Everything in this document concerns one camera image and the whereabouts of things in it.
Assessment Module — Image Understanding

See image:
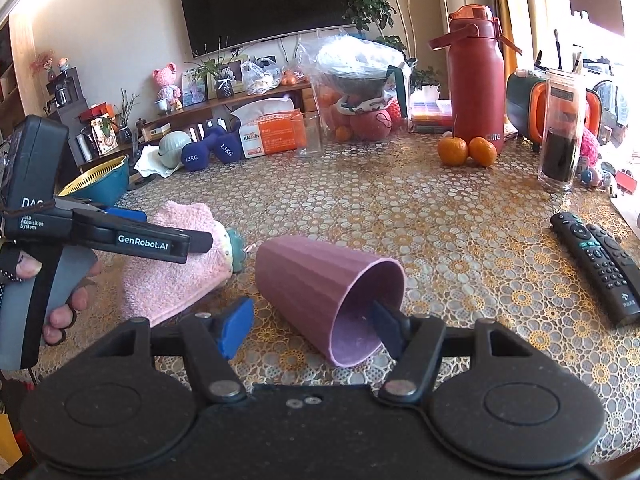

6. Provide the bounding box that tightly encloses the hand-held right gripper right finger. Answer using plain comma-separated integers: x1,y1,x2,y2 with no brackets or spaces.
370,300,549,406

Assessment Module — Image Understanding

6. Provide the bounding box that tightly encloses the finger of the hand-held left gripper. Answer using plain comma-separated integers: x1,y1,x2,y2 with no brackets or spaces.
96,204,149,224
72,209,214,264

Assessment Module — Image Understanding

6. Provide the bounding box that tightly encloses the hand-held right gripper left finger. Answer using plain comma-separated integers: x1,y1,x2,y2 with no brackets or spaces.
89,297,255,404

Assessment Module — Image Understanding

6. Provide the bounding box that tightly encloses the pink fluffy towel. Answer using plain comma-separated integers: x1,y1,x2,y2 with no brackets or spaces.
122,201,236,329

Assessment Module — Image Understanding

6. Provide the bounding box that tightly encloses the small green yellow plush toy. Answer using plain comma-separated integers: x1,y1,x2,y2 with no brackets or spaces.
222,227,257,274

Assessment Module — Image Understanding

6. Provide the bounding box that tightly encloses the purple ribbed cup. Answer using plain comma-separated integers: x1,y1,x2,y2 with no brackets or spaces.
255,234,407,367

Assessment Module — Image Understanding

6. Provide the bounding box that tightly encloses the person's left hand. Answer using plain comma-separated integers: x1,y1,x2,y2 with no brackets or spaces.
42,259,102,347

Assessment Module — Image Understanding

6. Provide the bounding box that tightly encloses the teal basin with yellow colander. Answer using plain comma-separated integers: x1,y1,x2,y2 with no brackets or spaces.
58,154,130,209

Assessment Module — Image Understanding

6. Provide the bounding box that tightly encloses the white cloth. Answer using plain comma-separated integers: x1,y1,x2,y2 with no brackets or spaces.
133,144,187,179

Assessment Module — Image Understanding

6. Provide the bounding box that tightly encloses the pale green bowl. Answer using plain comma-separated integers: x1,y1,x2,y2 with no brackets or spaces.
158,130,194,169

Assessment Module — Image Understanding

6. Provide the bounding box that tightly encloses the blue dumbbell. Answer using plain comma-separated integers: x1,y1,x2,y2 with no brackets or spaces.
202,127,246,163
181,141,207,173

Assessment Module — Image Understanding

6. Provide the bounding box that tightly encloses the black coffee machine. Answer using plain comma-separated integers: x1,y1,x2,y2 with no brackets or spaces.
46,65,84,111

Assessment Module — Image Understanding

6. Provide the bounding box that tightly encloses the pink bear figure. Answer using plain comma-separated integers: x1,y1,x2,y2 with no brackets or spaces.
152,62,183,112

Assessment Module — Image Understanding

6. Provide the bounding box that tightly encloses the wooden television cabinet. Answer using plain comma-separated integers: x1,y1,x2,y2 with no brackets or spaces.
139,82,322,147

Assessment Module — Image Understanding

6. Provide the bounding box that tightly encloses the orange and white box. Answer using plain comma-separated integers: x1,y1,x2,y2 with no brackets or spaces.
232,99,307,160

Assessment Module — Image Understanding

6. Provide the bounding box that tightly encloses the small potted plant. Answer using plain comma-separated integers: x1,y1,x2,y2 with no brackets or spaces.
187,39,242,100

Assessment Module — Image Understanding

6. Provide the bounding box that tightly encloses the orange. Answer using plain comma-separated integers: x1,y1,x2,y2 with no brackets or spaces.
468,136,499,168
437,132,471,166

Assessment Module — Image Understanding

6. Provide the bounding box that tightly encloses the plastic bag of snacks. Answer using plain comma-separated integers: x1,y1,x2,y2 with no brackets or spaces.
242,57,282,96

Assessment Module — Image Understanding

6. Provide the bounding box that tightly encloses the clear drinking glass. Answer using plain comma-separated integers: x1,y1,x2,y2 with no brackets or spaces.
300,112,324,156

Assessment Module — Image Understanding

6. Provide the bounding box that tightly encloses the stack of colourful boxes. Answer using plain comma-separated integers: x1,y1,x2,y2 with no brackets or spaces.
409,99,454,134

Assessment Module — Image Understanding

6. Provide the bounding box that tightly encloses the black remote control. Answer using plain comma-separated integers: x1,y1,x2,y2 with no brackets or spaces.
549,212,640,329

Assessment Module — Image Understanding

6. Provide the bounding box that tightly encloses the clear plastic bag with fruit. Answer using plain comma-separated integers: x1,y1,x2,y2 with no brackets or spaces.
299,34,417,144

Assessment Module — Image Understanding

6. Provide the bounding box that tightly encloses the clear tumbler with dark liquid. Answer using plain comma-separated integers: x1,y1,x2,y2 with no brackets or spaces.
537,69,586,194

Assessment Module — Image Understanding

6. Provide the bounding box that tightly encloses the red water bottle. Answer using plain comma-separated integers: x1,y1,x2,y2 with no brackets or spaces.
428,4,524,156

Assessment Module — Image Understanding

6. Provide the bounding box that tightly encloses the black television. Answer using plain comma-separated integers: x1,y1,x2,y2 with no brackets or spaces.
177,0,364,59

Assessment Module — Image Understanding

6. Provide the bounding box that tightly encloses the pink knitted item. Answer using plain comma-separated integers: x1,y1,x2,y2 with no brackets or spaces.
579,127,602,167

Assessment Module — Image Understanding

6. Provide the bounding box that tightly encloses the tall green houseplant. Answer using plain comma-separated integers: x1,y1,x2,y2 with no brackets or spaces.
344,0,432,57

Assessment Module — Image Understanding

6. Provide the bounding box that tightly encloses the green picture frame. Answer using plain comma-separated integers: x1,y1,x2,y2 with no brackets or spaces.
206,59,249,99

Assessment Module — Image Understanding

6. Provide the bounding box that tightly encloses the green box with orange handle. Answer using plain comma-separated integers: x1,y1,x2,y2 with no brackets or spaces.
505,70,602,154

